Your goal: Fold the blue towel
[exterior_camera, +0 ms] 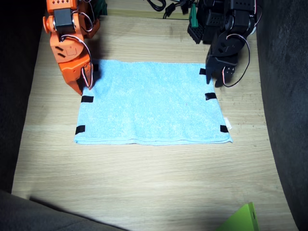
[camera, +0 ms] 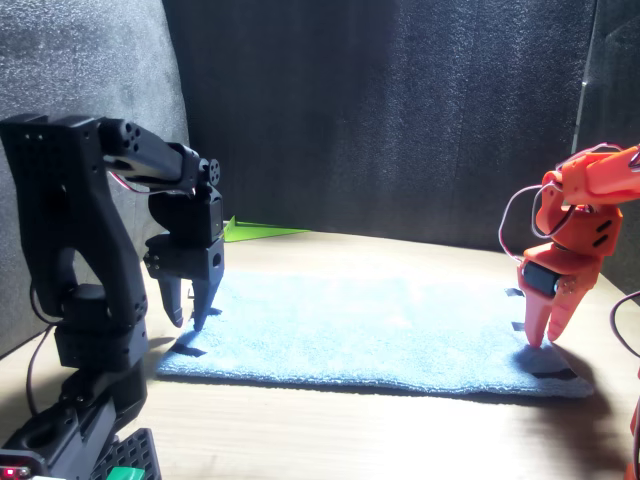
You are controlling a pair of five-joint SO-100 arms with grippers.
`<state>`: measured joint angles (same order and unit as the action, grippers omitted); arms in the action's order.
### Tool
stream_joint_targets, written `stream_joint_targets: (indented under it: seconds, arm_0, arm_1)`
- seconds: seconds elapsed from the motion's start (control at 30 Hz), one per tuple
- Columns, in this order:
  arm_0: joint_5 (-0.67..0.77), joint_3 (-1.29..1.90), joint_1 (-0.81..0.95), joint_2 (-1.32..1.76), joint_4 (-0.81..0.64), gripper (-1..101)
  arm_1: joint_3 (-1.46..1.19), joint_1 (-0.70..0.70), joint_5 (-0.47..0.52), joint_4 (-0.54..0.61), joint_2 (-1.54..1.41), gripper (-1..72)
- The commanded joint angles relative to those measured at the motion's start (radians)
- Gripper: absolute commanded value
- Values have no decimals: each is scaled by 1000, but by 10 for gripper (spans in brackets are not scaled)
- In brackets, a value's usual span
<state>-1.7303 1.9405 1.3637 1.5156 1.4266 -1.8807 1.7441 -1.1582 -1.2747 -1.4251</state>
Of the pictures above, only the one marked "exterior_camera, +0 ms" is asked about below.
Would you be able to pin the green table clamp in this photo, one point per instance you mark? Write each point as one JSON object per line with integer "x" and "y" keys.
{"x": 100, "y": 7}
{"x": 193, "y": 15}

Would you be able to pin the grey fabric cushion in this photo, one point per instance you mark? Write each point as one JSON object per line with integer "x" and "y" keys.
{"x": 36, "y": 216}

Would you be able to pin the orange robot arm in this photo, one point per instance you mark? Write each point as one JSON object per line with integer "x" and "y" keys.
{"x": 72, "y": 51}

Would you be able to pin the lime green plastic object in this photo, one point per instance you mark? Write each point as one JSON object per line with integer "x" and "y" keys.
{"x": 243, "y": 220}

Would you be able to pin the black plug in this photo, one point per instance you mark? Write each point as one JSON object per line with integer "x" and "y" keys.
{"x": 184, "y": 7}

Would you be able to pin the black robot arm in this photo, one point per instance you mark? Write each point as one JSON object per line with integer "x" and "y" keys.
{"x": 231, "y": 45}

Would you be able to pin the light blue towel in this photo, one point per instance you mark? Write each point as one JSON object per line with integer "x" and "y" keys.
{"x": 149, "y": 103}

